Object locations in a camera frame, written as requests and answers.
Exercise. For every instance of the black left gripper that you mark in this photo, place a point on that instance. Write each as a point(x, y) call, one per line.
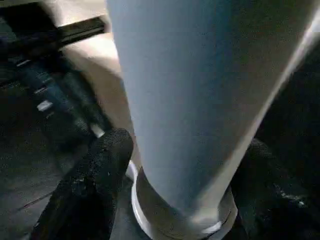
point(45, 85)

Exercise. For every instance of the white plastic table top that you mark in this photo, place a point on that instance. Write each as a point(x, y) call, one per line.
point(95, 50)

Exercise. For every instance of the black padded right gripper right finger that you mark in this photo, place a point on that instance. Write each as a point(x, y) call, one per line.
point(275, 200)

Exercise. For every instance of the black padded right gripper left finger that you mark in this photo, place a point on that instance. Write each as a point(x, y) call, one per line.
point(87, 195)

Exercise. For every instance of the white plastic table leg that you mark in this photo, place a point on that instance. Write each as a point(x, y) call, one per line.
point(200, 90)

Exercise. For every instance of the black mat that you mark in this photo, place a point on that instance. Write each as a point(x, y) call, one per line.
point(35, 170)

